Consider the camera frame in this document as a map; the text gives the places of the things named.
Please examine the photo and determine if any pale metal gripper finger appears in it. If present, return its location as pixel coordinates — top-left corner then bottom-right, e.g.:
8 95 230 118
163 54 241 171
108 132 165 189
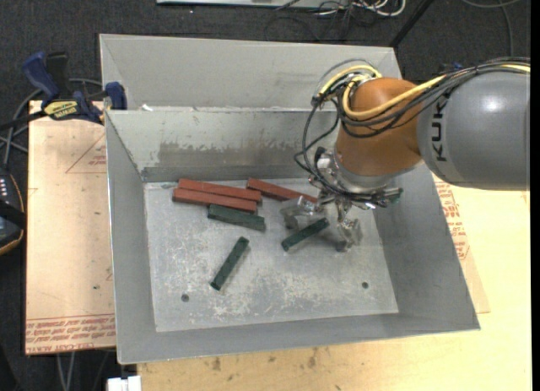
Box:
279 195 322 231
335 217 365 253

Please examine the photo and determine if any dark green flat block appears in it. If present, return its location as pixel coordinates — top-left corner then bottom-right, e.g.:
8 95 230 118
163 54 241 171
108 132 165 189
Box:
280 216 331 253
207 204 267 232
209 236 251 292

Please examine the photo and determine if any red-brown flat block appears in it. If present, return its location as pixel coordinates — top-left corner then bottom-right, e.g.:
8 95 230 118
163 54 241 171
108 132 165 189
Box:
177 177 263 203
246 176 318 204
171 187 259 215

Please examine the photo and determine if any grey metal bin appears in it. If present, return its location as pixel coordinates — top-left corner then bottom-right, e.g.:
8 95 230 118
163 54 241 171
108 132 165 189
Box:
99 33 482 366

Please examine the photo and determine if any brown cardboard board red print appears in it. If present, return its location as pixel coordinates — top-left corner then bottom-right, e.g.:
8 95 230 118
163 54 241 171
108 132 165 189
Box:
24 100 491 356

